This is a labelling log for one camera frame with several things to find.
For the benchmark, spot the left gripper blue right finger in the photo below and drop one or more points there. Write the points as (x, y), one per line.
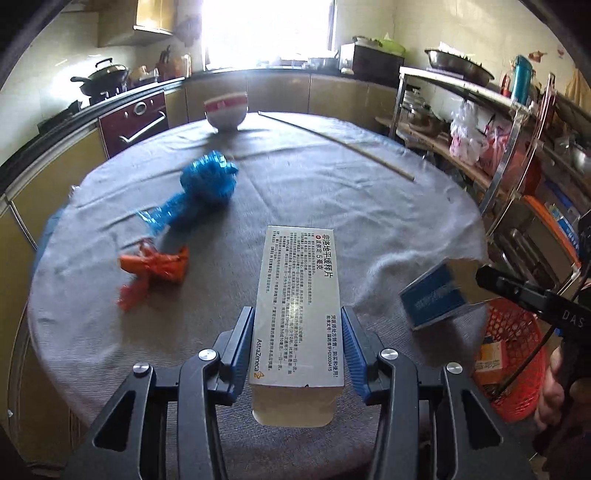
(361, 349)

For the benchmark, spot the orange plastic bag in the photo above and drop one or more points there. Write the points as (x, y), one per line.
(148, 266)

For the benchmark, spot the metal kitchen storage rack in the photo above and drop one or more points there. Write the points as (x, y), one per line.
(522, 233)

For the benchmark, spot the grey tablecloth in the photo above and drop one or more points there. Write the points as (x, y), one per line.
(258, 276)

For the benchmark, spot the red and white bowl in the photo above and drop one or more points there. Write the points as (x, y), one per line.
(227, 112)

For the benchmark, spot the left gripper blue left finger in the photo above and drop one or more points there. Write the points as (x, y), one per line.
(233, 347)

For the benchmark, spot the black wok with lid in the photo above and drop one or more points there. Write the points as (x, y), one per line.
(111, 79)

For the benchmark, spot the white pink plastic bag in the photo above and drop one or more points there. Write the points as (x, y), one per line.
(468, 143)

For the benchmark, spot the red plastic trash basket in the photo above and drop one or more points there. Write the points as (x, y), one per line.
(511, 385)

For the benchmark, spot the black microwave oven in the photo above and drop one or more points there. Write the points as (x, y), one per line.
(371, 64)

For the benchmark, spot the white Plendil medicine box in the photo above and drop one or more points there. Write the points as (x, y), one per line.
(296, 369)

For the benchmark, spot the large steel basin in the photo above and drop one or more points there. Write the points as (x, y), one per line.
(458, 65)

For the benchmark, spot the dark red built-in oven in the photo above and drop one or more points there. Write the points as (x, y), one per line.
(133, 123)

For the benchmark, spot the blue plastic bag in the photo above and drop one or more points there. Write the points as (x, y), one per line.
(207, 184)

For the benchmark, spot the blue Yunnan Baiyao box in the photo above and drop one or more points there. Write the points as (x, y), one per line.
(446, 291)

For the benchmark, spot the person's right hand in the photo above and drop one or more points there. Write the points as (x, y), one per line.
(548, 410)

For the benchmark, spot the black gas stove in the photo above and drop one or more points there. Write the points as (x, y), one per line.
(62, 116)

